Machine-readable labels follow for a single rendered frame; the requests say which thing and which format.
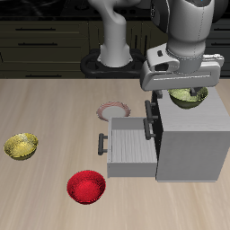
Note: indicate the red bowl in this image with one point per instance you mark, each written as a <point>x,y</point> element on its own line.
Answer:
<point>86,187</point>

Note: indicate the green bowl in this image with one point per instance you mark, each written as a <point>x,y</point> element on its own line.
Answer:
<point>187,101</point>

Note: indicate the yellow bowl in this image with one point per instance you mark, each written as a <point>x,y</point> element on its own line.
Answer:
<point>21,146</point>

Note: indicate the flat black base plate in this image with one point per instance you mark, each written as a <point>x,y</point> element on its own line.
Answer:
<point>90,67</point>

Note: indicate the dark kitchen cupboards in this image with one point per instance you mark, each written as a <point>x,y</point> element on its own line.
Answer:
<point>45,51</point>

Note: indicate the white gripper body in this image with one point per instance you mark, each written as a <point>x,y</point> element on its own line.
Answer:
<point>179,80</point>

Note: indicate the pink fluted dish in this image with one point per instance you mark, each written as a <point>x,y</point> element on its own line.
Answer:
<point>113,112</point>

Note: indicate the white cabinet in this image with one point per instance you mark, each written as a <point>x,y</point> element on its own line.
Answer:
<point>191,149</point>

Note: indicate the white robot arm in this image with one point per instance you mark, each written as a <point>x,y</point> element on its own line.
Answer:
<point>185,30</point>

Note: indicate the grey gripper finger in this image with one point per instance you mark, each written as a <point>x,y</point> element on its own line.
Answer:
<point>194,91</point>
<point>159,93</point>

